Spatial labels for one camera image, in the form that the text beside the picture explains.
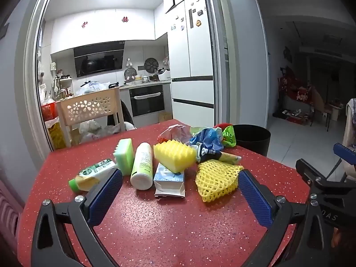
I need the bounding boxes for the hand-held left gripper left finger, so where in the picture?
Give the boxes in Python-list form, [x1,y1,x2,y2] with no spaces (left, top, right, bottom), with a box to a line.
[30,168,124,267]

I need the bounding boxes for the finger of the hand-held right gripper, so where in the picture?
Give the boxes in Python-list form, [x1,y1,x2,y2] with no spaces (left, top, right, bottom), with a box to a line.
[333,142,356,173]
[295,158,324,185]

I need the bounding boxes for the green capped drink bottle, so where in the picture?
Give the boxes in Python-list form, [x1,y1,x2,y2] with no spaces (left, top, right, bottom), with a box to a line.
[69,159,119,192]

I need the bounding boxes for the chair with beige cloth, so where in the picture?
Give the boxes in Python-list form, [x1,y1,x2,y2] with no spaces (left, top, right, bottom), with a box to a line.
[342,98,356,156]

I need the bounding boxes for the black built-in oven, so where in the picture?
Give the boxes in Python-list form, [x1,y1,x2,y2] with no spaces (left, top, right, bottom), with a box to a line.
[129,85,165,118]

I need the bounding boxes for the pink crumpled plastic bag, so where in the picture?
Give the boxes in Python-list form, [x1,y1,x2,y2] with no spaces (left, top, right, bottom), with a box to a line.
[164,124,193,145]

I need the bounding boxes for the yellow foam fruit net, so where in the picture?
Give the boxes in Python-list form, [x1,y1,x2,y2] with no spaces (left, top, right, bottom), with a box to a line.
[195,159,245,203]

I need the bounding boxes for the round perforated pan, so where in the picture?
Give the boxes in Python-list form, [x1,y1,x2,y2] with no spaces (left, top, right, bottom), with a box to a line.
[144,57,159,72]

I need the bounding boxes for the round grey pan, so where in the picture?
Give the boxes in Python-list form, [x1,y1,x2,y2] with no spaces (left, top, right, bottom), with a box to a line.
[124,67,137,82]

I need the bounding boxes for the white bottle with green label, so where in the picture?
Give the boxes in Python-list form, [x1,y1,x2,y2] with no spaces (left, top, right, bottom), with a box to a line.
[130,142,154,190]

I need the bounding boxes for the red basket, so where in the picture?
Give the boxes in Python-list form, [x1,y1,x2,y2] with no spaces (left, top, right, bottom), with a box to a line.
[41,103,59,121]

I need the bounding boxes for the yellow bag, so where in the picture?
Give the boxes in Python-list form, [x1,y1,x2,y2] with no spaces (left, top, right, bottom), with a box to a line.
[47,121,67,150]

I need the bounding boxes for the pile of red boxes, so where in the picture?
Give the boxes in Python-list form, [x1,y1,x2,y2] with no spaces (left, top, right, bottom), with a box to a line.
[282,108,312,124]

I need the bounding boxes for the black range hood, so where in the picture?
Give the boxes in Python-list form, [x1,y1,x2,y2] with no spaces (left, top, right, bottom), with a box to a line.
[73,41,125,78]

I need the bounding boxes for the black trash bin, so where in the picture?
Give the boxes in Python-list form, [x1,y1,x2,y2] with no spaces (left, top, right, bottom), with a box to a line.
[232,124,271,157]

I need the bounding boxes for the pale green plastic wrapper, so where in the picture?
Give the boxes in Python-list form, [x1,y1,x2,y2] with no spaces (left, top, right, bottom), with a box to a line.
[190,126,216,134]

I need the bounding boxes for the bright green snack wrapper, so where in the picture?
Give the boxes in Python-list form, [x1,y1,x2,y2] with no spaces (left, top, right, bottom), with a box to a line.
[221,125,237,148]

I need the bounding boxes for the dark printed packet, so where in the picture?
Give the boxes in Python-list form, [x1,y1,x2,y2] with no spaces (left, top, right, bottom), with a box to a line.
[196,143,223,163]

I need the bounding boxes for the pale crumpled packet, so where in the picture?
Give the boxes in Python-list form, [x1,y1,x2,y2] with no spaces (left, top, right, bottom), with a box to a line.
[220,153,242,165]

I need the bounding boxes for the blue and white carton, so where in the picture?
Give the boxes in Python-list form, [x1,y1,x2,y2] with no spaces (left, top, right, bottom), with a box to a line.
[154,163,186,199]

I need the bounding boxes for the green sponge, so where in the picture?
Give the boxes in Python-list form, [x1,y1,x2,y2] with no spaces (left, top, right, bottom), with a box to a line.
[113,138,135,176]

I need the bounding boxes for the grey sliding door frame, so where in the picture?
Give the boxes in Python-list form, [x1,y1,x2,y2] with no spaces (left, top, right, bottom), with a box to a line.
[200,0,242,134]

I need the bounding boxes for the wooden chair with flower cutouts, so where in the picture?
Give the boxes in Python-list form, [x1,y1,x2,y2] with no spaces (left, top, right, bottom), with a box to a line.
[56,87,125,148]

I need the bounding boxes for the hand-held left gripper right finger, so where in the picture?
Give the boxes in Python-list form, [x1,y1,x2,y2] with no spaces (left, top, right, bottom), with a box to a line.
[238,169,334,267]

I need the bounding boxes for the yellow wavy sponge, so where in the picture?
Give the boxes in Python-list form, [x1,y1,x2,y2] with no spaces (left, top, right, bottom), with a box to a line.
[154,140,197,174]

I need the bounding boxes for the white upper cabinets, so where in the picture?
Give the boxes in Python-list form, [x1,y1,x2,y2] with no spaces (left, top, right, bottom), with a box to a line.
[50,8,169,55]

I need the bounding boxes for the clear plastic bag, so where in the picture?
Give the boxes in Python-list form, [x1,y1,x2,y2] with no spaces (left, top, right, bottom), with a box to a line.
[76,81,110,95]

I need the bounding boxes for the white plastic bags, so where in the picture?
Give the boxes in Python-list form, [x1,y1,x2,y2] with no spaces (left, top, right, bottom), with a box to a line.
[79,119,123,142]

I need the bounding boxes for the blue crumpled plastic bag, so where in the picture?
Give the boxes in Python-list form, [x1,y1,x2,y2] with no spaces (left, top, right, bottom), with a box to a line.
[189,128,224,152]

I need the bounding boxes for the white refrigerator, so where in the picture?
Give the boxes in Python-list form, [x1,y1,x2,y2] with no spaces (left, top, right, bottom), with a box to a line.
[167,0,215,124]

